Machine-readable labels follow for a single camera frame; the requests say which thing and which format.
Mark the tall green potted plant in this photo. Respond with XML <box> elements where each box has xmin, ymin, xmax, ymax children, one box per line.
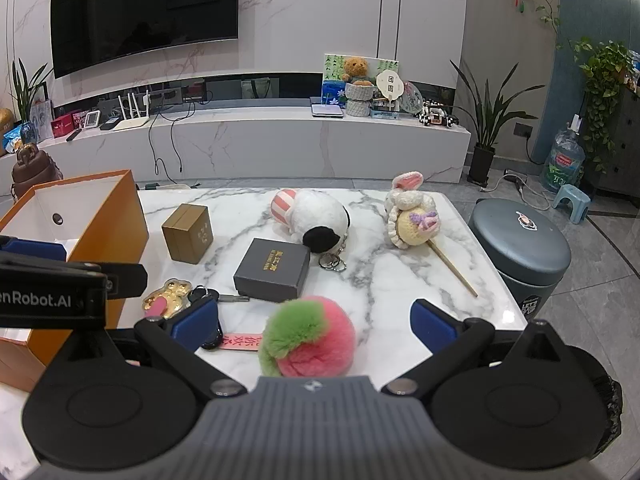
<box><xmin>10</xmin><ymin>57</ymin><xmax>53</xmax><ymax>126</ymax></box>

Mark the grey round storage stool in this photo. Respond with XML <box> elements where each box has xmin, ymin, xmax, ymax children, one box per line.
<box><xmin>467</xmin><ymin>198</ymin><xmax>572</xmax><ymax>333</ymax></box>

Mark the white marble tv cabinet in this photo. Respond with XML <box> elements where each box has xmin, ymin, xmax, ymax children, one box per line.
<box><xmin>0</xmin><ymin>97</ymin><xmax>472</xmax><ymax>196</ymax></box>

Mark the dark grey gift box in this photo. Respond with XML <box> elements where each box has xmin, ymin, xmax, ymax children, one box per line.
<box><xmin>233</xmin><ymin>238</ymin><xmax>312</xmax><ymax>304</ymax></box>

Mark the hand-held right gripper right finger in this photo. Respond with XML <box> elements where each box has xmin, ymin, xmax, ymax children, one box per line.
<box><xmin>381</xmin><ymin>298</ymin><xmax>576</xmax><ymax>396</ymax></box>

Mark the black white checkered toy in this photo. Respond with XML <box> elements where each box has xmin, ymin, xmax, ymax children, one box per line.
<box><xmin>417</xmin><ymin>101</ymin><xmax>460</xmax><ymax>128</ymax></box>

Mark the pink tag keychain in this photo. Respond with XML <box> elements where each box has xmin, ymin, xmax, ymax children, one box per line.
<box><xmin>221</xmin><ymin>332</ymin><xmax>264</xmax><ymax>353</ymax></box>

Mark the brown teddy bear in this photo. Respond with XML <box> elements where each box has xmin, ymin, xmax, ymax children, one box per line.
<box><xmin>341</xmin><ymin>56</ymin><xmax>373</xmax><ymax>86</ymax></box>

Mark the small blue plastic stool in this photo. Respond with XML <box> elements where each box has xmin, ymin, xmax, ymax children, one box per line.
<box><xmin>552</xmin><ymin>183</ymin><xmax>592</xmax><ymax>225</ymax></box>

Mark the long-leaf plant in black pot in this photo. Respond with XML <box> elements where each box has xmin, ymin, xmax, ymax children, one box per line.
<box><xmin>450</xmin><ymin>60</ymin><xmax>521</xmax><ymax>184</ymax></box>

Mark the black power cable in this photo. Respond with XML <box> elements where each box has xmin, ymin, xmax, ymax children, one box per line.
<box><xmin>146</xmin><ymin>105</ymin><xmax>187</xmax><ymax>186</ymax></box>

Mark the white marble desktop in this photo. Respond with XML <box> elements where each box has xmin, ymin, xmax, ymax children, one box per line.
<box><xmin>0</xmin><ymin>186</ymin><xmax>529</xmax><ymax>461</ymax></box>

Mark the white plush pink striped hat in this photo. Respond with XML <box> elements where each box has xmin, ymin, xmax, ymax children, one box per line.
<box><xmin>270</xmin><ymin>188</ymin><xmax>351</xmax><ymax>273</ymax></box>

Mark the wall television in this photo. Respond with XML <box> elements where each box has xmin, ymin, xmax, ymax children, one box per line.
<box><xmin>50</xmin><ymin>0</ymin><xmax>240</xmax><ymax>80</ymax></box>

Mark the pink green pompom keychain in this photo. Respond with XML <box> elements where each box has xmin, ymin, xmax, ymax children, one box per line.
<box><xmin>257</xmin><ymin>296</ymin><xmax>357</xmax><ymax>378</ymax></box>

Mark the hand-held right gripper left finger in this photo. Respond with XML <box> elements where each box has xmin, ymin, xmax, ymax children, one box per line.
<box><xmin>50</xmin><ymin>296</ymin><xmax>247</xmax><ymax>398</ymax></box>

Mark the large water jug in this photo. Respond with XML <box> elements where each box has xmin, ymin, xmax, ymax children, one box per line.
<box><xmin>542</xmin><ymin>122</ymin><xmax>586</xmax><ymax>193</ymax></box>

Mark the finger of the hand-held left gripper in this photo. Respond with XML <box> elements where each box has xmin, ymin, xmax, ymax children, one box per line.
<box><xmin>0</xmin><ymin>235</ymin><xmax>68</xmax><ymax>262</ymax></box>
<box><xmin>0</xmin><ymin>252</ymin><xmax>148</xmax><ymax>302</ymax></box>

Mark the black car key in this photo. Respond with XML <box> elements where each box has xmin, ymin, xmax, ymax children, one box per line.
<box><xmin>190</xmin><ymin>285</ymin><xmax>250</xmax><ymax>306</ymax></box>

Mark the crochet bunny doll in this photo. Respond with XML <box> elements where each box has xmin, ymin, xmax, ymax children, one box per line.
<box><xmin>383</xmin><ymin>171</ymin><xmax>479</xmax><ymax>298</ymax></box>

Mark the white round paper fan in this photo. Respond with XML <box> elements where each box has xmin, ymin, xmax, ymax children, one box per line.
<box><xmin>375</xmin><ymin>71</ymin><xmax>405</xmax><ymax>111</ymax></box>

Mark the white router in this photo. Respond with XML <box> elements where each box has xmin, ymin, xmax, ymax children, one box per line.
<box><xmin>112</xmin><ymin>91</ymin><xmax>153</xmax><ymax>132</ymax></box>

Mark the gold gift box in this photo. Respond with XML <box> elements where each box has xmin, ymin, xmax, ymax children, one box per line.
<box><xmin>161</xmin><ymin>203</ymin><xmax>214</xmax><ymax>265</ymax></box>

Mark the dark cabinet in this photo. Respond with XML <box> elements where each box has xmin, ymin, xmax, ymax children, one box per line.
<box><xmin>582</xmin><ymin>85</ymin><xmax>640</xmax><ymax>201</ymax></box>

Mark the green floral painting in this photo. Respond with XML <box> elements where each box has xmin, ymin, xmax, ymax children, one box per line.
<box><xmin>320</xmin><ymin>52</ymin><xmax>401</xmax><ymax>106</ymax></box>

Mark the blue snack bag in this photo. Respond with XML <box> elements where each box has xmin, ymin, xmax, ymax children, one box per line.
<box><xmin>2</xmin><ymin>122</ymin><xmax>38</xmax><ymax>153</ymax></box>

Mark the gold bear charm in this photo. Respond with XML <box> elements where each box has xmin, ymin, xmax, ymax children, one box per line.
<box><xmin>142</xmin><ymin>280</ymin><xmax>193</xmax><ymax>320</ymax></box>

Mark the trailing pothos plant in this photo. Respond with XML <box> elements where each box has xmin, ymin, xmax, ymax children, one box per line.
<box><xmin>572</xmin><ymin>40</ymin><xmax>636</xmax><ymax>171</ymax></box>

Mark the patterned gift bag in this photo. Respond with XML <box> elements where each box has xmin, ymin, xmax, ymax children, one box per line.
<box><xmin>30</xmin><ymin>100</ymin><xmax>55</xmax><ymax>141</ymax></box>

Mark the patterned round fan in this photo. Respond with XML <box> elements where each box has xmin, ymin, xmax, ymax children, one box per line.
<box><xmin>399</xmin><ymin>81</ymin><xmax>426</xmax><ymax>115</ymax></box>

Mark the orange cardboard box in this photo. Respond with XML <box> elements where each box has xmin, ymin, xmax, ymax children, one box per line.
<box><xmin>0</xmin><ymin>169</ymin><xmax>150</xmax><ymax>393</ymax></box>

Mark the black key fob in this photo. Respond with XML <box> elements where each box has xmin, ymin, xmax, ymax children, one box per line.
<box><xmin>200</xmin><ymin>305</ymin><xmax>224</xmax><ymax>351</ymax></box>

